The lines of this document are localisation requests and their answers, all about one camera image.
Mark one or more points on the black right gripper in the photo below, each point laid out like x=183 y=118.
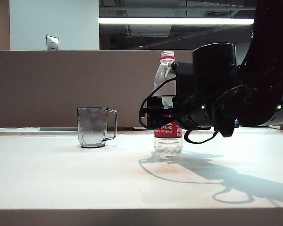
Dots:
x=180 y=113

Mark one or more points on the clear water bottle red label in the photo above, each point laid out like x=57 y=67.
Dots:
x=167 y=146

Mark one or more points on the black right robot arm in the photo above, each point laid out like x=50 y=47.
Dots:
x=261 y=70

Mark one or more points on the clear grey plastic mug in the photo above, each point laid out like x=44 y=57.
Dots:
x=90 y=127

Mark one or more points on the long ceiling light strip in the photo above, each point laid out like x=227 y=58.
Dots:
x=167 y=21

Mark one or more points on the wide brown desk partition panel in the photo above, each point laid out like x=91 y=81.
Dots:
x=49 y=89

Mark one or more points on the metal wall switch plate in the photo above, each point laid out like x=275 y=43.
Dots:
x=52 y=42

